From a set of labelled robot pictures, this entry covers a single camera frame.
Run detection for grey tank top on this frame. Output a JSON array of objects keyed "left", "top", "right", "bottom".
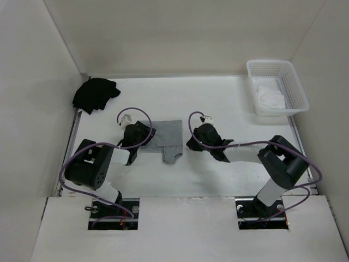
[{"left": 142, "top": 120, "right": 183, "bottom": 165}]

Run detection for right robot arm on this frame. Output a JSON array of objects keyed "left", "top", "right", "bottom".
[{"left": 186, "top": 123, "right": 309, "bottom": 219}]

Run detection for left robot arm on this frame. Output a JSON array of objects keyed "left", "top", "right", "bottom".
[{"left": 64, "top": 120, "right": 156, "bottom": 218}]

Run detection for folded black tank tops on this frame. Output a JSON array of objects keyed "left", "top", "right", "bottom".
[{"left": 72, "top": 78, "right": 121, "bottom": 115}]

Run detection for white tank top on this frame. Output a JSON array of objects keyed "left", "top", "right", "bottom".
[{"left": 255, "top": 86, "right": 286, "bottom": 110}]

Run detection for white plastic basket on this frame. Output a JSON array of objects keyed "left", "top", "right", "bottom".
[{"left": 246, "top": 59, "right": 309, "bottom": 116}]

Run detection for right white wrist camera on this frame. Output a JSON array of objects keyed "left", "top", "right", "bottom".
[{"left": 200, "top": 115, "right": 214, "bottom": 125}]

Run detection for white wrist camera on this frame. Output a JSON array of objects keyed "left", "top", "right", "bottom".
[
  {"left": 200, "top": 115, "right": 214, "bottom": 125},
  {"left": 119, "top": 114, "right": 133, "bottom": 130}
]

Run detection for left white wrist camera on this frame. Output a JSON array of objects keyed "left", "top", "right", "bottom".
[{"left": 119, "top": 114, "right": 133, "bottom": 130}]

